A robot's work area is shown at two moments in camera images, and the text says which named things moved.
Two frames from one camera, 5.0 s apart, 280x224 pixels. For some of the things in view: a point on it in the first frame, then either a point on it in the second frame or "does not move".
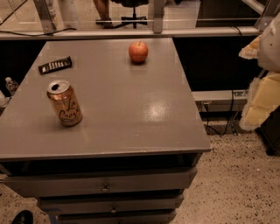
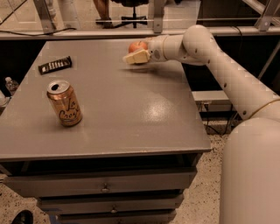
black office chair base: (134, 23) does not move
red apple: (138, 52) does not move
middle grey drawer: (110, 203) does not move
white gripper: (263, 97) -> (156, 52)
